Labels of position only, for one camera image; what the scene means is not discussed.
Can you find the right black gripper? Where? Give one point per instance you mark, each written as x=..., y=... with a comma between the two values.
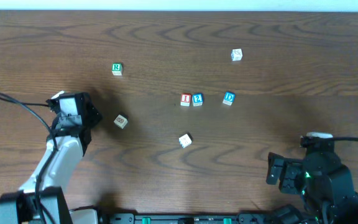
x=285, y=173

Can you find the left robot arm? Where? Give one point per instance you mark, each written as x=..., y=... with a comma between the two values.
x=41, y=199

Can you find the pineapple picture wooden block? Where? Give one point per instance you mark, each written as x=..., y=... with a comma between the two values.
x=121, y=121

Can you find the white block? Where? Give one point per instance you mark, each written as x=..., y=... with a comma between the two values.
x=236, y=54
x=185, y=140

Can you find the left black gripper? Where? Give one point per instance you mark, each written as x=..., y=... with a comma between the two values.
x=89, y=109

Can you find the blue letter D block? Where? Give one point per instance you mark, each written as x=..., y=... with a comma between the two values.
x=228, y=98

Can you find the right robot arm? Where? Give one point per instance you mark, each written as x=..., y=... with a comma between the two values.
x=331, y=212

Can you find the white block near centre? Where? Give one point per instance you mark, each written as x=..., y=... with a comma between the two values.
x=185, y=140

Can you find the blue number 2 block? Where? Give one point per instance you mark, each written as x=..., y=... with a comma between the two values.
x=197, y=99

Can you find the green letter R block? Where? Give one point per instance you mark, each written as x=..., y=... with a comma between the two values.
x=117, y=69

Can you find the white block far right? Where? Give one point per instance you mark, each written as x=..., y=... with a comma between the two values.
x=236, y=54

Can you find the red letter I block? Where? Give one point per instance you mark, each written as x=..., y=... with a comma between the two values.
x=185, y=99

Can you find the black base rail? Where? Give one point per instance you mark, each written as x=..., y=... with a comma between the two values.
x=179, y=218

